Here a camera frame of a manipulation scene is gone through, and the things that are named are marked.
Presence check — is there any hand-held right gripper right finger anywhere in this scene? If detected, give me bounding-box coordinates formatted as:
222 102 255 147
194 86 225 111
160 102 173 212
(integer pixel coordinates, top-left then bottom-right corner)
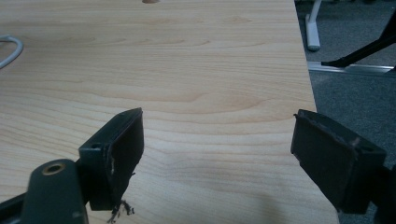
290 108 388 216

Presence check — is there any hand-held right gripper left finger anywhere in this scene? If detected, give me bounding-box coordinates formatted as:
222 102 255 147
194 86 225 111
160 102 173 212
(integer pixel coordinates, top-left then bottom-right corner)
78 107 146 212

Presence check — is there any black tripod stand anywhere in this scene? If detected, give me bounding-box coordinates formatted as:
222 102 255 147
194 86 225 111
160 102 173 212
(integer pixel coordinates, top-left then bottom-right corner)
320 8 396 68

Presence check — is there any white metal table leg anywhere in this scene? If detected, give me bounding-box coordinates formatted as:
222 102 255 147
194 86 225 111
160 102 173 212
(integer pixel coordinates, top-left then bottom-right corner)
304 0 323 52

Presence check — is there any aluminium floor frame rail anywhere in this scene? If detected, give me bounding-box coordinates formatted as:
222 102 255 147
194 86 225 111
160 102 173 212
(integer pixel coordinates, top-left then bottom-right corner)
306 61 396 78

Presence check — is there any white cable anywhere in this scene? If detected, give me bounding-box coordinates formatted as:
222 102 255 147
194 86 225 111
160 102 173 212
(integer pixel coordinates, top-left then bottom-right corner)
0 34 24 70

